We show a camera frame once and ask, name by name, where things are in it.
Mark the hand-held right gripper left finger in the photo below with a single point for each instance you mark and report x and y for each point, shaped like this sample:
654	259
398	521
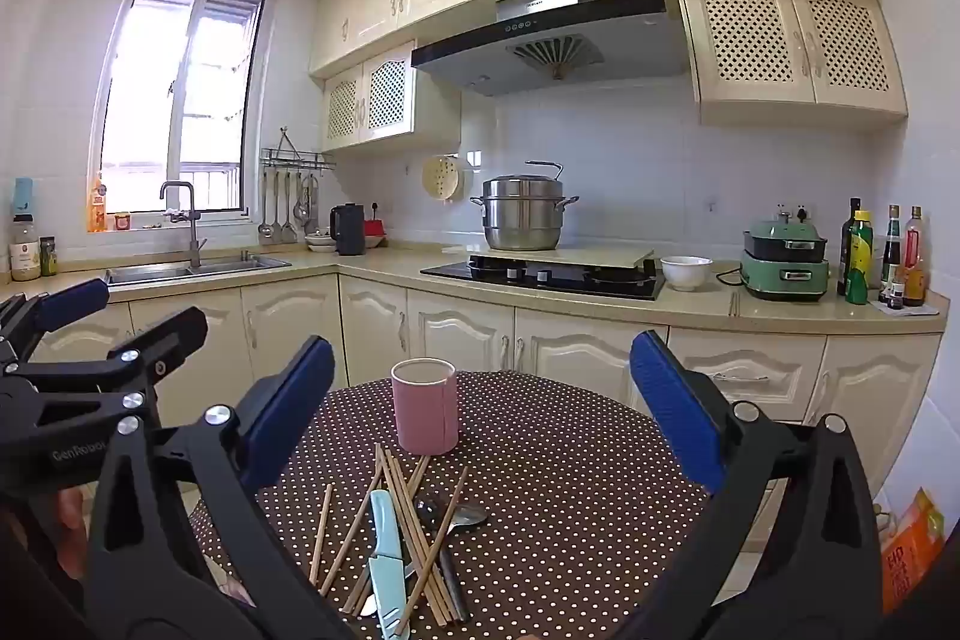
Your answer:
292	400

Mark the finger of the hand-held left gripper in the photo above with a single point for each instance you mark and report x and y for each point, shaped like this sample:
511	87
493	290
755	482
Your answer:
172	329
67	304

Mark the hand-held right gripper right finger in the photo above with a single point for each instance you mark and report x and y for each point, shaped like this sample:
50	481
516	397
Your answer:
675	407

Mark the pink utensil holder cup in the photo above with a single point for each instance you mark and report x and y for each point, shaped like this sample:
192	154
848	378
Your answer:
424	415

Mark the light blue sheathed knife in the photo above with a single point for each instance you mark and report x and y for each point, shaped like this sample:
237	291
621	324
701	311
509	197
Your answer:
386	535

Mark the pile of wooden chopsticks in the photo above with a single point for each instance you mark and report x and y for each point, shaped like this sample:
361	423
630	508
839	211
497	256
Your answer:
414	535

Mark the silver metal spoon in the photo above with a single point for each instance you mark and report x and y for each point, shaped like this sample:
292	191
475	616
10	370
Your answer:
469	516

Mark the person's left hand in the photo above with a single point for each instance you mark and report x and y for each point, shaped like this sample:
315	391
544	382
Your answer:
71	524

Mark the small green jar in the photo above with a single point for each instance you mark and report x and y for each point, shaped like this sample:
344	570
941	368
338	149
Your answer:
48	257

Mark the stainless steel sink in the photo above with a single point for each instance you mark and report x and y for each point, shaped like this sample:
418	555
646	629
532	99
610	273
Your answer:
150	272

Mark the metal sink faucet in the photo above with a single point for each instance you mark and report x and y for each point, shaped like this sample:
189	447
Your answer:
196	235

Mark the orange dish soap bottle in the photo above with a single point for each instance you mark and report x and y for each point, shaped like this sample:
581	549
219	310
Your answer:
97	209

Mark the beige kitchen countertop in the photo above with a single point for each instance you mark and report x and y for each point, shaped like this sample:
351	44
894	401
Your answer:
675	306

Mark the white bowl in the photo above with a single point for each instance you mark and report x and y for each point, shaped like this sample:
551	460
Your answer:
686	272

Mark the hanging metal ladle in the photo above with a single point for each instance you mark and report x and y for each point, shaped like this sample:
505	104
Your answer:
265	227

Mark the brown polka dot tablecloth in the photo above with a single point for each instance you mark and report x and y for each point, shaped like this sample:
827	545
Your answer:
562	497

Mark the hanging metal spatula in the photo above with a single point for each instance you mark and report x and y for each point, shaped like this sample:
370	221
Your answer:
276	227

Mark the hanging metal slotted spoon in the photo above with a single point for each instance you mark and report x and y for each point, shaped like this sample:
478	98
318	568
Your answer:
289	227

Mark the white dishes stack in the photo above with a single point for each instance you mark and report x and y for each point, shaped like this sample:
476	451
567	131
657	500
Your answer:
321	242

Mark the green electric cooker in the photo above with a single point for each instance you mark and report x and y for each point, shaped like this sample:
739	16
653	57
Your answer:
784	269

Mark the hanging metal whisk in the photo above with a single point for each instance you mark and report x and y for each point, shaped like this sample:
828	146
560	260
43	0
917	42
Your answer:
302	209

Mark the black electric kettle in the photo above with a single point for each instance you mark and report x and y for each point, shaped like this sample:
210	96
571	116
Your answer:
347	231

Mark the black gas stove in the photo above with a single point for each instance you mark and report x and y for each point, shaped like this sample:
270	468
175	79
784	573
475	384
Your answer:
555	276

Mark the red container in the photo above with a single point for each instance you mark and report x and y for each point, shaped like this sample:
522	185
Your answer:
375	233

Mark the green bottle yellow cap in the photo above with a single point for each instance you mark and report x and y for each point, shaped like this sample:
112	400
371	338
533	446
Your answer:
861	265

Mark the dark glass oil bottle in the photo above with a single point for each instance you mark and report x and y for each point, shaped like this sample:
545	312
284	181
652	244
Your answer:
849	242

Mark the stainless steel steamer pot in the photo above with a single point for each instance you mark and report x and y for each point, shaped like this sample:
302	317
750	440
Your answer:
525	220

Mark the kitchen window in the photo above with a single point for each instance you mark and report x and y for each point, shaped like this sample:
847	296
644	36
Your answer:
187	85

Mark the dark sauce bottle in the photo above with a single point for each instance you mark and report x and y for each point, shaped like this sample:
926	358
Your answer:
892	250

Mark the cream round strainer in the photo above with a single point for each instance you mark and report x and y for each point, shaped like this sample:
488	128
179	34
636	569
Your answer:
441	177

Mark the orange plastic bag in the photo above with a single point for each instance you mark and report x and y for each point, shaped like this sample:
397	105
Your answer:
911	550

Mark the red label sauce bottle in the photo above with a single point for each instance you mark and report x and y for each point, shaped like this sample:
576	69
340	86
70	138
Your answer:
914	265

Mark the black range hood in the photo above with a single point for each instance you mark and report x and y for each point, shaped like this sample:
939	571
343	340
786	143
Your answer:
562	40

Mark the metal wall utensil rack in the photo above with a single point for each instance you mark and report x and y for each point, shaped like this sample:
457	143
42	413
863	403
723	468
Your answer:
296	162

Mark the wall power socket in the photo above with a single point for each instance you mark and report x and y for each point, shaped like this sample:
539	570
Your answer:
795	211

